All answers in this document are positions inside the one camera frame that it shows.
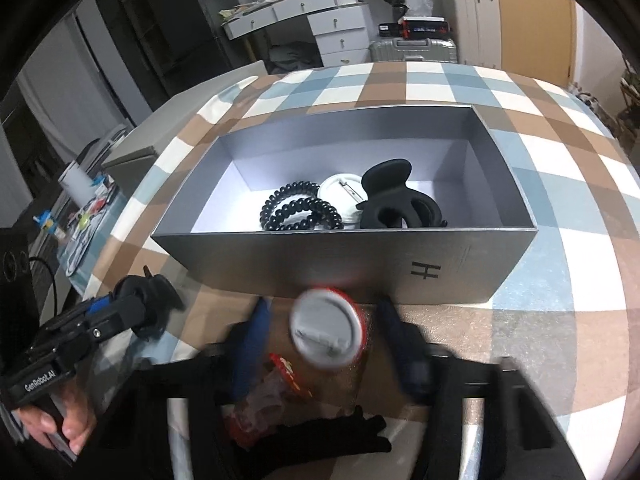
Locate checkered tablecloth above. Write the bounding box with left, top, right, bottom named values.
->
left=82, top=60, right=640, bottom=480

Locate dark grey refrigerator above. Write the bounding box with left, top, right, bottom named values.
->
left=144, top=0, right=237, bottom=77

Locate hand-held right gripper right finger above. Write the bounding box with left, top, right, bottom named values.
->
left=376, top=294, right=587, bottom=480

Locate white desk with drawers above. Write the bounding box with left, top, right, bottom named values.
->
left=222, top=0, right=374, bottom=69

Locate silver suitcase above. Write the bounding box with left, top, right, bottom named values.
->
left=368, top=37, right=459, bottom=65

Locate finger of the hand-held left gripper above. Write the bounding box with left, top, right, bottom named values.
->
left=37, top=291, right=127, bottom=343
left=57, top=302, right=147, bottom=358

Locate black and red box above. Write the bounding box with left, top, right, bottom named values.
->
left=399, top=16, right=451, bottom=39

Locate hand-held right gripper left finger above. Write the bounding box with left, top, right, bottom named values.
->
left=97, top=296, right=274, bottom=480

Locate dark grey bag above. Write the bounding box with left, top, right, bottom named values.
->
left=266, top=42, right=322, bottom=74

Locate grey ottoman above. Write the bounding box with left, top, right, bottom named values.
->
left=101, top=60, right=269, bottom=182

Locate red rimmed round badge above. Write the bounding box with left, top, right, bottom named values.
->
left=288, top=285, right=369, bottom=372

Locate white round badge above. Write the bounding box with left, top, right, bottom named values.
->
left=317, top=173, right=369, bottom=229

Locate tan wooden door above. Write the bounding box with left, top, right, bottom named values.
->
left=492, top=0, right=577, bottom=90

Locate dark wardrobe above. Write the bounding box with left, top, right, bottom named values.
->
left=91, top=0, right=168, bottom=107

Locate silver grey cardboard box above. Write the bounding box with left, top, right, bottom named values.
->
left=150, top=104, right=540, bottom=306

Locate person's left hand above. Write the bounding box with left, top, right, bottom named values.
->
left=12, top=377, right=97, bottom=456

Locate white suitcase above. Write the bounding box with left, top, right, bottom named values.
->
left=442, top=0, right=504, bottom=69

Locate white bottle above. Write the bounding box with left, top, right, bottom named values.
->
left=57, top=160, right=99, bottom=209

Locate wooden shoe rack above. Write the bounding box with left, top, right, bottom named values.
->
left=619, top=56, right=640, bottom=137

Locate black fabric hair tie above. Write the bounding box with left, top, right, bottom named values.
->
left=276, top=406, right=394, bottom=480

